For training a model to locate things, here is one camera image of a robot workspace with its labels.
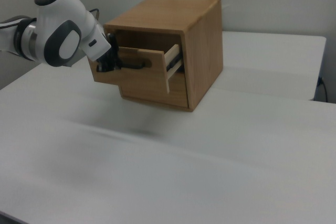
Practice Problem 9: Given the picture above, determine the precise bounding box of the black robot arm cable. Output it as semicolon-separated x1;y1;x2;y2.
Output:
88;8;101;22

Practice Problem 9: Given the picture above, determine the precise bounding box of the wooden drawer with slot grip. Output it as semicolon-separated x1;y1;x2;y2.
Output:
119;70;190;110

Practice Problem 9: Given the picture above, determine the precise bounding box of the Franka gripper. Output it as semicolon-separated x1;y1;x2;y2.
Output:
82;23;122;74

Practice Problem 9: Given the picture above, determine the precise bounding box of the wooden drawer with recessed grip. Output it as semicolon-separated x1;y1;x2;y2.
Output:
87;43;185;94

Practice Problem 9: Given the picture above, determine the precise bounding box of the wooden two-drawer cabinet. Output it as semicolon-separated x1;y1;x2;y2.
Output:
103;0;224;112

